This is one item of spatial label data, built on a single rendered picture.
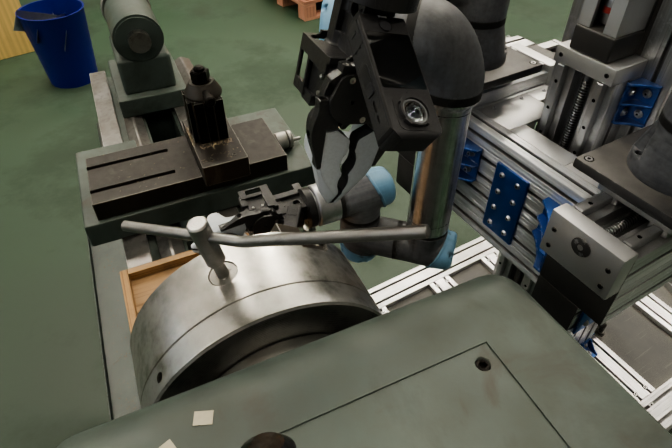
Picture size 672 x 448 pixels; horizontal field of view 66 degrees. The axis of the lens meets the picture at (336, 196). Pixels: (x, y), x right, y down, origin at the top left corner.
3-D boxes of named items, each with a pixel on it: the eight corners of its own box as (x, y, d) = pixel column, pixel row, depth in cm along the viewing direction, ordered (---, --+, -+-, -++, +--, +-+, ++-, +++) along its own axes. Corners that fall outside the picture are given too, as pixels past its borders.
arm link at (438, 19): (509, -8, 72) (454, 246, 102) (430, -16, 74) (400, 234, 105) (504, 20, 63) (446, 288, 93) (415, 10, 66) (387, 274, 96)
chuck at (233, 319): (403, 389, 77) (380, 260, 55) (205, 498, 71) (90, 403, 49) (391, 369, 79) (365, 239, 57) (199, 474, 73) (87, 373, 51)
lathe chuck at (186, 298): (391, 369, 79) (365, 239, 57) (199, 474, 73) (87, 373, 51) (365, 325, 86) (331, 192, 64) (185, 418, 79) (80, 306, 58)
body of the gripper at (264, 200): (238, 224, 92) (301, 205, 96) (253, 256, 86) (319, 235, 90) (233, 191, 87) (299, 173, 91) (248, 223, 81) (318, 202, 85)
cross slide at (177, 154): (288, 169, 123) (286, 154, 120) (98, 221, 109) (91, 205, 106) (263, 131, 135) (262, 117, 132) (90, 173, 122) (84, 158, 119)
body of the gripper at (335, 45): (356, 92, 54) (388, -29, 47) (397, 133, 48) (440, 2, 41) (288, 90, 50) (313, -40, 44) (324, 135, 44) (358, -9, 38)
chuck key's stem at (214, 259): (218, 294, 59) (181, 230, 51) (226, 279, 61) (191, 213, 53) (235, 297, 59) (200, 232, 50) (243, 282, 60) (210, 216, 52)
